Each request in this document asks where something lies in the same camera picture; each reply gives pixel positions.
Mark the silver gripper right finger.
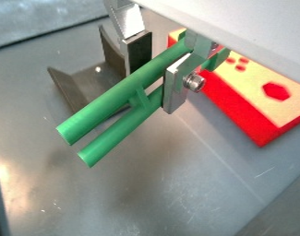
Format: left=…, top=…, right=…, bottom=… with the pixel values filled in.
left=162, top=30, right=213, bottom=113

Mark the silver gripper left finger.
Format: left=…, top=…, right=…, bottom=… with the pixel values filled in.
left=103, top=0, right=151, bottom=75

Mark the green three prong object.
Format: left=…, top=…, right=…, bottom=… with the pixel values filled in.
left=55, top=30, right=230, bottom=169

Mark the black curved fixture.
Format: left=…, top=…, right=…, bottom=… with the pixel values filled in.
left=47, top=25, right=154, bottom=113

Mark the red foam shape block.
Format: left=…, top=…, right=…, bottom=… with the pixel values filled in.
left=166, top=27, right=300, bottom=148

